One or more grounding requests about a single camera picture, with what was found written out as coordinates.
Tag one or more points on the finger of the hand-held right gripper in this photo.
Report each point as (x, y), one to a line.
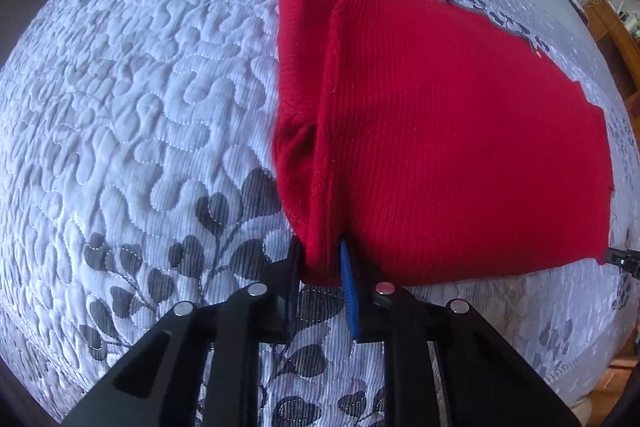
(625, 257)

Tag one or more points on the wooden desk cabinet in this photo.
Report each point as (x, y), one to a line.
(615, 32)

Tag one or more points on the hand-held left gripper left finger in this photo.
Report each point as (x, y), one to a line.
(287, 287)

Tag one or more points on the grey quilted leaf-print bedspread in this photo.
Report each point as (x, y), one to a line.
(150, 107)

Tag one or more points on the red knit sweater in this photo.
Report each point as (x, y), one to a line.
(425, 132)

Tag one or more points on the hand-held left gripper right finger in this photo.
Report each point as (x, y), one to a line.
(350, 302)

